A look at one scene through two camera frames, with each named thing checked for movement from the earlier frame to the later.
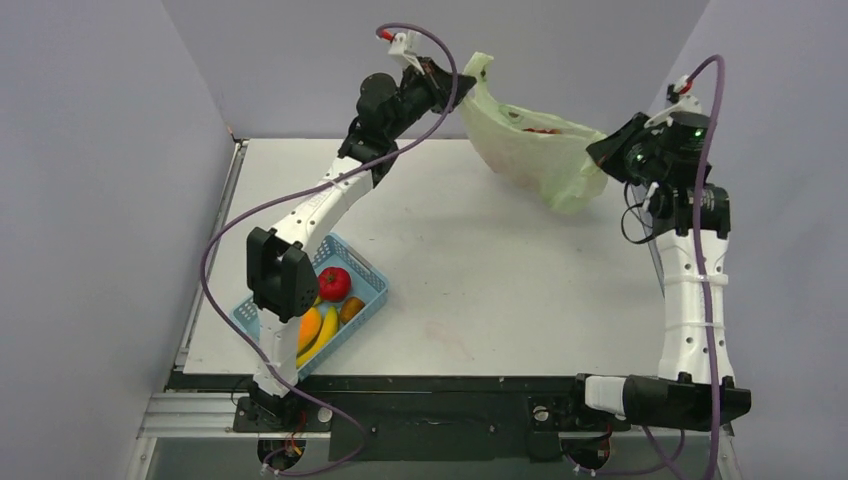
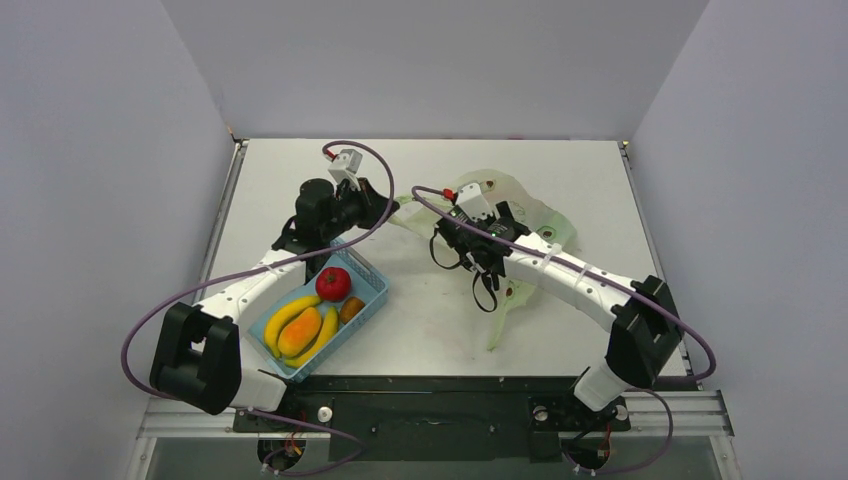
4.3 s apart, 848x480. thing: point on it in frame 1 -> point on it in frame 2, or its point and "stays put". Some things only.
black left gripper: [439, 85] -> [370, 201]
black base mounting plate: [413, 418] stays put
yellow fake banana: [330, 333] stays put
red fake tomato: [333, 284] stays put
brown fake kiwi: [350, 308] stays put
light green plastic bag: [548, 159] -> [533, 214]
